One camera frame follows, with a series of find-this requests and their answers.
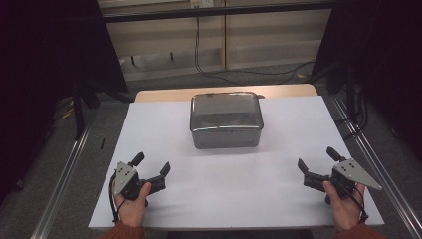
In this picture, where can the black curtain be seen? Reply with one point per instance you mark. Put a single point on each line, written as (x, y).
(40, 66)
(381, 49)

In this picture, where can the small black floor strip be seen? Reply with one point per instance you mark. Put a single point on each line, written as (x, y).
(103, 143)

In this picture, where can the white wall socket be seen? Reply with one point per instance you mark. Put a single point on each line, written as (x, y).
(201, 3)

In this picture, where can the person's left hand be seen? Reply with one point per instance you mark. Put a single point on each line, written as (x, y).
(132, 210)

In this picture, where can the metal floor rail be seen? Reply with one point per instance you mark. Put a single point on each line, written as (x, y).
(381, 172)
(61, 186)

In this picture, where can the grey storage box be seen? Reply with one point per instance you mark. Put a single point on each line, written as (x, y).
(225, 141)

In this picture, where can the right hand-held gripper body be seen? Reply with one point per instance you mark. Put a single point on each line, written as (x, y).
(351, 172)

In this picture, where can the black stand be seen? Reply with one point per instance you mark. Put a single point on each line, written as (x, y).
(79, 113)
(351, 99)

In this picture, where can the person's right hand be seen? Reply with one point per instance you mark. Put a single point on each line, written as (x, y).
(345, 212)

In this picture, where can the clear box lid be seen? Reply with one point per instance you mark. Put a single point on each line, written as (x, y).
(225, 108)

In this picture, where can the white table sheet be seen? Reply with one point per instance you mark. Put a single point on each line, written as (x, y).
(232, 189)

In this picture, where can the black horizontal bar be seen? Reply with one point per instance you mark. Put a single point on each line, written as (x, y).
(215, 11)

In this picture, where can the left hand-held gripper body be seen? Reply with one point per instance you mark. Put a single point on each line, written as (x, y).
(124, 174)

